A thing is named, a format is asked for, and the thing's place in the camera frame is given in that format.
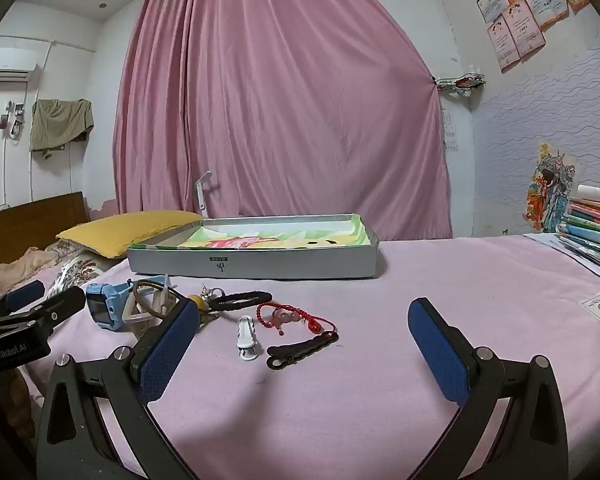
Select brown hair tie yellow bead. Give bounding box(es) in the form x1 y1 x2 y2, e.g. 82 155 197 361
132 280 203 321

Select yellow pillow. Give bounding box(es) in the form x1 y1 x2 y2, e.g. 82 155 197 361
56 211 207 260

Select beige hair claw clip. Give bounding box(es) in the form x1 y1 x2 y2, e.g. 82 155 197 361
121 274 178 340

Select silver box with colourful lining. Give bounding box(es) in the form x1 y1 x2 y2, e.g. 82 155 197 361
126 212 381 281

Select black braided hair tie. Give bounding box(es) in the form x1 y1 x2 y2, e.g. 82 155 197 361
211 290 273 312

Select group of wall certificates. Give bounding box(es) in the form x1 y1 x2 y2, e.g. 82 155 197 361
467 0 592 72

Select stack of books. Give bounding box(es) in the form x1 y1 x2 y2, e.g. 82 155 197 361
555 184 600 261

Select pink bed sheet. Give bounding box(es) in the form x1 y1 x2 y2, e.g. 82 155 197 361
25 235 600 480

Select white wall device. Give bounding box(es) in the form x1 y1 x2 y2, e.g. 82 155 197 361
0 101 27 140

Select floral pillow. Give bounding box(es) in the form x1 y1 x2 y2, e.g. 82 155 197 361
45 240 109 297

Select beige pink blanket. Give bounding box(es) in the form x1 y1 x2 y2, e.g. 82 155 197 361
0 244 57 297

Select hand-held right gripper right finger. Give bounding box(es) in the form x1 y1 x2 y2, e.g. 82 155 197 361
406 297 570 480

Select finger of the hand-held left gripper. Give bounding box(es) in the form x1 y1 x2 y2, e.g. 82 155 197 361
9 287 87 339
3 281 46 312

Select wire wall shelf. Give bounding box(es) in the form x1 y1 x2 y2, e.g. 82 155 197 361
433 74 486 99

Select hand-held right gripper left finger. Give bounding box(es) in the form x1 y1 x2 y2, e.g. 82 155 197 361
36 299 201 480

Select white air conditioner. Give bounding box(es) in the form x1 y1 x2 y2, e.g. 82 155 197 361
0 50 39 92

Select red cord bracelet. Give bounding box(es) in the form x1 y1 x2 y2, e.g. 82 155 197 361
256 302 340 338

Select loose white papers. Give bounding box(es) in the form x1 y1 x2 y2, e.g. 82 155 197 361
522 232 600 282

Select blue smartwatch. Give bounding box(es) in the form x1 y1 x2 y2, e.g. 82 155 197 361
85 275 166 332

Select white hair clip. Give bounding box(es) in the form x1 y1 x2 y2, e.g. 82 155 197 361
236 315 260 362

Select white wall calendar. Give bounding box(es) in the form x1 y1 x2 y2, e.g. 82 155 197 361
442 109 459 152

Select pink curtain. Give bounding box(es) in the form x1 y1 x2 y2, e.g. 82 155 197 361
112 0 454 242

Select white window handle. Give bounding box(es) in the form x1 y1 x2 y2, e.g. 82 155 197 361
194 171 214 216

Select colourful figure wall sticker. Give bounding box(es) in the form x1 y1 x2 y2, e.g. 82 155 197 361
525 142 579 234

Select white wall cable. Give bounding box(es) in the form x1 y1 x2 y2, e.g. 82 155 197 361
29 41 57 201

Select black hair clip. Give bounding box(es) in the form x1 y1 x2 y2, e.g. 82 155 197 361
266 332 340 372

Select olive hanging garment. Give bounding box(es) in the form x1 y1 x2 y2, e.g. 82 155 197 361
29 98 95 161

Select wooden headboard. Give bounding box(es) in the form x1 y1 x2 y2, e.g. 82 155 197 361
0 191 91 266

